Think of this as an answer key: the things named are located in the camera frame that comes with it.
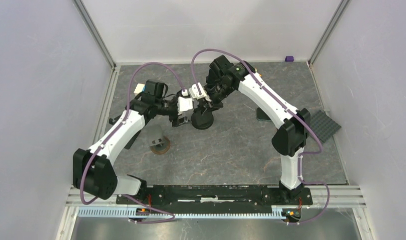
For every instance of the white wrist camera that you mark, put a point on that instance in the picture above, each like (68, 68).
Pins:
(185, 102)
(197, 92)

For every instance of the black phone under blue phone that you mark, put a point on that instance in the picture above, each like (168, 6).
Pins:
(262, 116)

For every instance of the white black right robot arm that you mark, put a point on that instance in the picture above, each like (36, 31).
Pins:
(290, 138)

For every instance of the purple toy block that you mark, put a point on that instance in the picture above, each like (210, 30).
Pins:
(289, 58)

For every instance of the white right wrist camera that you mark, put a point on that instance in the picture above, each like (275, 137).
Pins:
(197, 92)

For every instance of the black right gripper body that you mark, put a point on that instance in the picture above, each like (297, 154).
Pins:
(218, 93)

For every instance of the grey lego baseplate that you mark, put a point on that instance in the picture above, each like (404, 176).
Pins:
(323, 126)

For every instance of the aluminium frame rail left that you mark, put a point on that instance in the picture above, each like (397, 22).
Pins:
(105, 104)

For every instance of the aluminium frame rail right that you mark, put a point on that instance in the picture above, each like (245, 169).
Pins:
(342, 6)

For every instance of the white blue toy block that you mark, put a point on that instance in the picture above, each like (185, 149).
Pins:
(140, 87)

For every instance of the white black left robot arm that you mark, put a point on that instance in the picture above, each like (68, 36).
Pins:
(93, 168)

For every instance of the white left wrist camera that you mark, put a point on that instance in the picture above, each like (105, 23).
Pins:
(185, 102)

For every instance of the aluminium frame rail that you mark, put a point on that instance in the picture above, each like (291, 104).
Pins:
(105, 104)
(342, 6)

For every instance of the grey stand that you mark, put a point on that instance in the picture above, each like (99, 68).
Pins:
(159, 144)

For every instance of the black folding phone stand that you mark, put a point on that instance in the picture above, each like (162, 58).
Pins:
(114, 120)

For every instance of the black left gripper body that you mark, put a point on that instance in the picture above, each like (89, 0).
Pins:
(173, 117)

